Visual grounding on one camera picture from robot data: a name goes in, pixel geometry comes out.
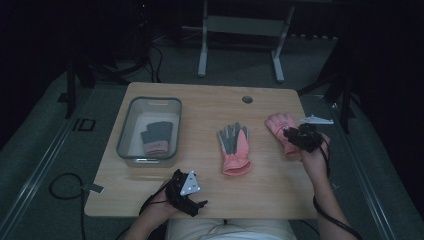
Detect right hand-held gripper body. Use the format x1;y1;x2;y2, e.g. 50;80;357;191
293;114;335;154

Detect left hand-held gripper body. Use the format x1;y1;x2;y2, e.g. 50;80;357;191
165;169;203;218

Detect pink padded glove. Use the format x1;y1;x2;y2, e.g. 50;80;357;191
264;112;302;157

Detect grey plastic bin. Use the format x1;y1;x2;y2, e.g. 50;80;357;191
115;96;183;168

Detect pink glove with grey palm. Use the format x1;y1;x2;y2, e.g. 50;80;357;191
217;121;253;177

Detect person's right hand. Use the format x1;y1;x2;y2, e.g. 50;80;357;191
299;133;332;178

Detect person's left hand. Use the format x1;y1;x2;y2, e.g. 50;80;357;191
146;191;181;218

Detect person's light trousers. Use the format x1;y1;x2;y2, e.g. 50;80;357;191
165;218;298;240

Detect black metal stand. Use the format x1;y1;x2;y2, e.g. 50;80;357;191
64;0;152;120
297;33;357;135

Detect small grey tag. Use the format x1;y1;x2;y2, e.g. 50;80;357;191
81;183;105;195

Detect left hand-held gripper black cable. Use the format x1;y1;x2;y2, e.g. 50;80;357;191
114;181;174;240

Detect hand-held gripper black cable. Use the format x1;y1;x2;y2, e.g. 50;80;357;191
312;139;364;240
114;181;174;240

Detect aluminium floor rail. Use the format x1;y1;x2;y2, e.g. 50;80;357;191
0;89;96;236
326;99;399;240

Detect right hand-held gripper black cable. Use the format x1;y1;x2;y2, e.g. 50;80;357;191
312;139;364;240

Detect black cables behind table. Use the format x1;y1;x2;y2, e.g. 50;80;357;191
146;42;165;84

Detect black looped floor cable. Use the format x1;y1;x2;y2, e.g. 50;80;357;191
48;172;88;240

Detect white metal desk frame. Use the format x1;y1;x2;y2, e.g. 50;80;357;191
197;0;296;84

